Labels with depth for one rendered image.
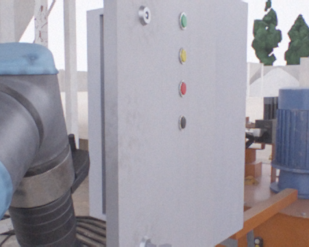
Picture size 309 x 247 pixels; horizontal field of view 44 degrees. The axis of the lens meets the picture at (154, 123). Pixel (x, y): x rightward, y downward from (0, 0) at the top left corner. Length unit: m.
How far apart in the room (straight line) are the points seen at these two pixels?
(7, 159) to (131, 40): 0.28
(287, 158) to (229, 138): 0.63
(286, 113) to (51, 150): 1.26
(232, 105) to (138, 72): 0.47
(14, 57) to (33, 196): 0.15
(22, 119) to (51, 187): 0.12
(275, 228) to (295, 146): 0.34
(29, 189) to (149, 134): 0.21
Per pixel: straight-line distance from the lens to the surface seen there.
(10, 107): 0.33
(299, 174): 1.59
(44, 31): 2.39
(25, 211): 0.46
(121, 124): 0.50
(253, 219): 1.21
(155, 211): 0.61
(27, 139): 0.33
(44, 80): 0.38
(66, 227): 0.49
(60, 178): 0.43
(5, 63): 0.36
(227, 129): 0.95
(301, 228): 1.40
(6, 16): 3.93
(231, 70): 0.96
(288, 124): 1.57
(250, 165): 1.83
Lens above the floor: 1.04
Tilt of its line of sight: 6 degrees down
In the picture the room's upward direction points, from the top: straight up
